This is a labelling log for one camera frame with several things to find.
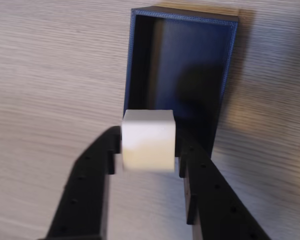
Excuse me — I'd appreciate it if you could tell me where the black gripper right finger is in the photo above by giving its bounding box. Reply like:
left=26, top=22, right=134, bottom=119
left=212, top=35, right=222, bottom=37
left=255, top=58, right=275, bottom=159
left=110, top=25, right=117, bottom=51
left=174, top=131, right=273, bottom=240

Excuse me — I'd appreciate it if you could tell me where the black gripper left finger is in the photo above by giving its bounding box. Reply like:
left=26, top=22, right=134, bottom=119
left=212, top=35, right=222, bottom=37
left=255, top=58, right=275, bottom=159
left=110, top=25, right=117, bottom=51
left=37, top=125, right=122, bottom=240

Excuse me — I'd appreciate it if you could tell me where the white wooden cube block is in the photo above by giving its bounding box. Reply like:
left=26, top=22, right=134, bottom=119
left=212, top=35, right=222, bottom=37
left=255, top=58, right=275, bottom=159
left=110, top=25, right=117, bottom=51
left=121, top=109, right=176, bottom=173

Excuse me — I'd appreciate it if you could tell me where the dark open-top box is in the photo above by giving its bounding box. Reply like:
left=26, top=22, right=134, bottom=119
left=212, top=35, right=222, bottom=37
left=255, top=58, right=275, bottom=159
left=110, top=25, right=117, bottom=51
left=122, top=6, right=240, bottom=158

